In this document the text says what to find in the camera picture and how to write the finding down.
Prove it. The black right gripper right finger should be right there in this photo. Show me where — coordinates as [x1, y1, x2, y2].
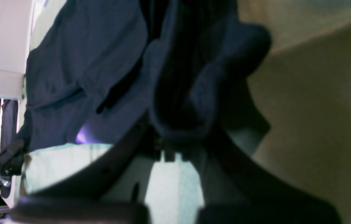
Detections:
[197, 124, 342, 224]

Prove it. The light green table cloth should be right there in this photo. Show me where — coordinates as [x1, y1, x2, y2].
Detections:
[15, 0, 351, 224]

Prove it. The dark navy T-shirt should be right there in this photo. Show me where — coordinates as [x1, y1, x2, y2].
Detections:
[14, 0, 271, 152]

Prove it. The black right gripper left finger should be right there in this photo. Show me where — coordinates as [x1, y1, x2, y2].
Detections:
[9, 115, 155, 224]

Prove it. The white bin left corner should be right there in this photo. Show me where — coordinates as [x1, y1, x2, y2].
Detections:
[0, 0, 35, 100]

